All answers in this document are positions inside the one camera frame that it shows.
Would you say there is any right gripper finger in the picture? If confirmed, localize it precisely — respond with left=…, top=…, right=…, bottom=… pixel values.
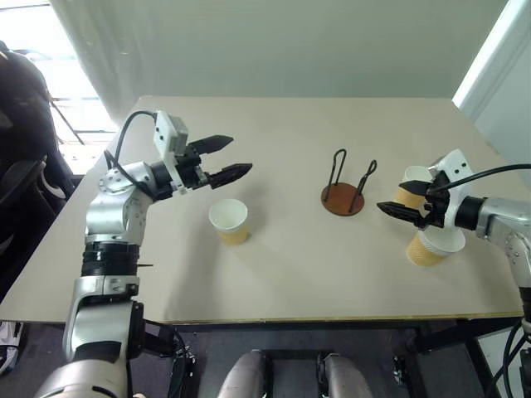
left=376, top=201, right=425, bottom=227
left=398, top=179, right=435, bottom=194

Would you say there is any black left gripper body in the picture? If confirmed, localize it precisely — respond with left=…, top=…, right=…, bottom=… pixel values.
left=173, top=139, right=212, bottom=192

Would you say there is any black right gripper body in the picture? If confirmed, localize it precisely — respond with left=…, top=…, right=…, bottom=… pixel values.
left=414, top=172, right=455, bottom=231

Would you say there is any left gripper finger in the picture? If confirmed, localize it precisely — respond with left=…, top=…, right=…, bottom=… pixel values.
left=205, top=162, right=254, bottom=191
left=188, top=134, right=235, bottom=157

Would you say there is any orange ribbed paper cup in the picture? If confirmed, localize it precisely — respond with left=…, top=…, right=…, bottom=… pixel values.
left=394, top=165, right=435, bottom=208
left=405, top=227, right=466, bottom=268
left=207, top=198, right=250, bottom=247

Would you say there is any white sheer curtain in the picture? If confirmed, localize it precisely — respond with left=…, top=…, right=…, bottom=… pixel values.
left=48, top=0, right=144, bottom=136

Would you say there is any black office chair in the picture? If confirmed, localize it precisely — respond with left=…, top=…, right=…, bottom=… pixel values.
left=0, top=40, right=78, bottom=291

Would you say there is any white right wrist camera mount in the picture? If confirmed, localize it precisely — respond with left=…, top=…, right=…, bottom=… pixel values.
left=426, top=148, right=476, bottom=228

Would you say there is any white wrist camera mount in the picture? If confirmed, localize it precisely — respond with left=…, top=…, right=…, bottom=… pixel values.
left=152, top=110, right=197, bottom=197
left=426, top=148, right=476, bottom=228

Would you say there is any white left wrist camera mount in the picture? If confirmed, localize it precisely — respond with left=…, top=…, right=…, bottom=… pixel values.
left=152, top=110, right=197, bottom=197

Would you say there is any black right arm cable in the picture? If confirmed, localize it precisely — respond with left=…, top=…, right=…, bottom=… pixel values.
left=429, top=163, right=531, bottom=195

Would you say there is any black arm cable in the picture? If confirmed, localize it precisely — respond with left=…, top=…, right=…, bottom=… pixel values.
left=102, top=109, right=161, bottom=201
left=429, top=163, right=531, bottom=195

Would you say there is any brown wire cup holder stand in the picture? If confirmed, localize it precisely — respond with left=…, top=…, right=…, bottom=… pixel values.
left=320, top=148, right=378, bottom=217

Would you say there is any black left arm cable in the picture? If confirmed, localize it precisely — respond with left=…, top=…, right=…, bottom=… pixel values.
left=102, top=109, right=161, bottom=201

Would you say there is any black table frame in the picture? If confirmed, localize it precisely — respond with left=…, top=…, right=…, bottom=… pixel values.
left=136, top=317, right=528, bottom=398

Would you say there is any black cable bundle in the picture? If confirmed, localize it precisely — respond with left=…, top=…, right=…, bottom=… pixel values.
left=491, top=318, right=531, bottom=398

